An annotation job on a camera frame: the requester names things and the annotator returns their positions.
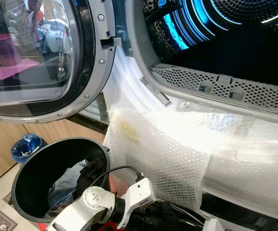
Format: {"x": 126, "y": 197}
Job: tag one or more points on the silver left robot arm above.
{"x": 90, "y": 202}

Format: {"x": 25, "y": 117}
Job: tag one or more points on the white front-loading washing machine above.
{"x": 125, "y": 79}

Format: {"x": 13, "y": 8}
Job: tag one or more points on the clear bubble wrap sheet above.
{"x": 167, "y": 154}

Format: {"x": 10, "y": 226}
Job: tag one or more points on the black garment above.
{"x": 93, "y": 171}

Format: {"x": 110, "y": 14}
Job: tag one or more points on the blue denim garment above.
{"x": 64, "y": 186}

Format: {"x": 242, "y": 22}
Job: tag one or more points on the black round laundry bucket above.
{"x": 36, "y": 168}

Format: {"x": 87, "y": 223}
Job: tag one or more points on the white barcode label sticker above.
{"x": 156, "y": 92}

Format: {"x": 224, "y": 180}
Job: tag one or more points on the bin with blue bag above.
{"x": 27, "y": 147}

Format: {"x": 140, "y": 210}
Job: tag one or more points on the grey perforated lint filter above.
{"x": 191, "y": 80}

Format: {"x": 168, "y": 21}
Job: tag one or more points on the round glass washer door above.
{"x": 98, "y": 57}

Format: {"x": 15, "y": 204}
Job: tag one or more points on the steel washer drum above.
{"x": 235, "y": 9}

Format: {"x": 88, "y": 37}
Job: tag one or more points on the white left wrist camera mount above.
{"x": 138, "y": 191}

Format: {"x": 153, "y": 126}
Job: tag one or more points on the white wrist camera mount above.
{"x": 213, "y": 225}
{"x": 138, "y": 191}

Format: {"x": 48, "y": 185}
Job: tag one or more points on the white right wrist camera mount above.
{"x": 213, "y": 225}

